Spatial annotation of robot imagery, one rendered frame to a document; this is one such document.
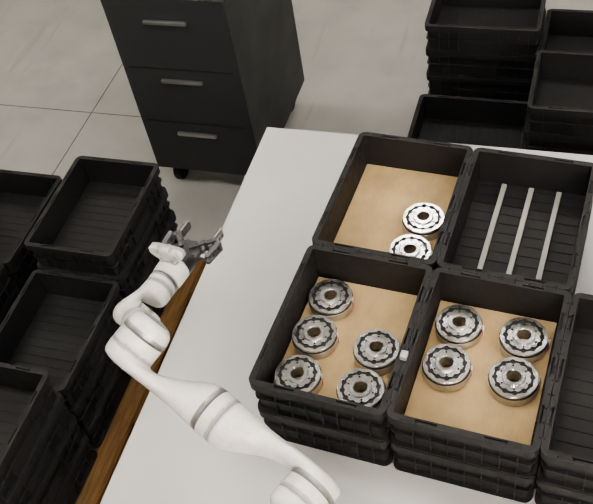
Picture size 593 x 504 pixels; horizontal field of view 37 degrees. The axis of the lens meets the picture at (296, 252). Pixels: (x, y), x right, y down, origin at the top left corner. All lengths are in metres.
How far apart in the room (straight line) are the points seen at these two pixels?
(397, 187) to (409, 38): 1.97
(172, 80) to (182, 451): 1.57
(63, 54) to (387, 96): 1.66
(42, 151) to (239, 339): 2.07
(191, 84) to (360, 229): 1.19
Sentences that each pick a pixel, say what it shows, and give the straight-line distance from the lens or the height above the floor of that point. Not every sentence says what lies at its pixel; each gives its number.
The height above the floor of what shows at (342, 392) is 0.86.
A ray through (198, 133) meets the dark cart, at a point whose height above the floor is 0.32.
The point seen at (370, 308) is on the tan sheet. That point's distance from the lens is 2.07.
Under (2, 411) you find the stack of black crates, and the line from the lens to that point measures 2.60.
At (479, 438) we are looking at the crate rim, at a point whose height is 0.93.
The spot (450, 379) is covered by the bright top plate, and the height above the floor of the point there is 0.86.
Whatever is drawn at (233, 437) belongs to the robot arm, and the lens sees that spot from 1.59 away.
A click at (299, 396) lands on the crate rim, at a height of 0.93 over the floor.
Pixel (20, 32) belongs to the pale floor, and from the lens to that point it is 4.92.
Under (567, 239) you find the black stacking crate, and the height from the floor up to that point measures 0.83.
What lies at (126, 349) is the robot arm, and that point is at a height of 1.19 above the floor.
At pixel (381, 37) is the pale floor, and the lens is 4.26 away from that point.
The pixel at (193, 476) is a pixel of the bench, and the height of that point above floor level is 0.70.
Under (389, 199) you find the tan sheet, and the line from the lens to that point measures 2.30.
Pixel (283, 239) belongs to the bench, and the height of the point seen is 0.70.
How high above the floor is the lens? 2.48
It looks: 48 degrees down
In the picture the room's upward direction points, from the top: 12 degrees counter-clockwise
